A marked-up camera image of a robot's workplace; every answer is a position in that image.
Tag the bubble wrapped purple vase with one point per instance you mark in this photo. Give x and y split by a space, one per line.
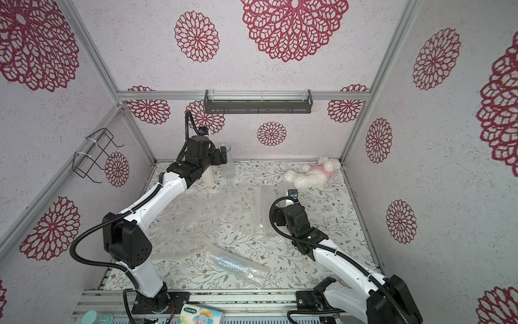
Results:
286 189

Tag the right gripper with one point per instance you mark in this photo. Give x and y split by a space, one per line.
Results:
281 214

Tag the black wall shelf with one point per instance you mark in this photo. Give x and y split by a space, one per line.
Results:
262 103

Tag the bubble item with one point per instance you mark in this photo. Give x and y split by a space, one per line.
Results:
241 268
265 197

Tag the teal bottle cap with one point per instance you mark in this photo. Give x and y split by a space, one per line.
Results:
95 317

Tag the white pink plush toy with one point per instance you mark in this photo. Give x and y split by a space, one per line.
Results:
315 176

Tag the black wire wall rack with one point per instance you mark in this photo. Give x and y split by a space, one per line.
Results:
85 160

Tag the cream ribbed ceramic vase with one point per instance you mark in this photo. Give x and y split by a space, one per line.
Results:
208 177

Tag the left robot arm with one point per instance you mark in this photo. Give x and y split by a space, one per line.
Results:
126 239

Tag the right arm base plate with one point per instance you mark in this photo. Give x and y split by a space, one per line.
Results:
310 301

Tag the tissue pack with cartoon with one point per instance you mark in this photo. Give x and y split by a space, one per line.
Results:
192 314

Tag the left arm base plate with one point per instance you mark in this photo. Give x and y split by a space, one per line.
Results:
163 303

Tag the bubble wrapped item front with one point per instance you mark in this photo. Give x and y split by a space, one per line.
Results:
241 268

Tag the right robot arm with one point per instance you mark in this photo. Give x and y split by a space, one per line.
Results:
368 296

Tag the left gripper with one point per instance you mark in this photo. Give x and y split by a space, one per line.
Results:
218 159

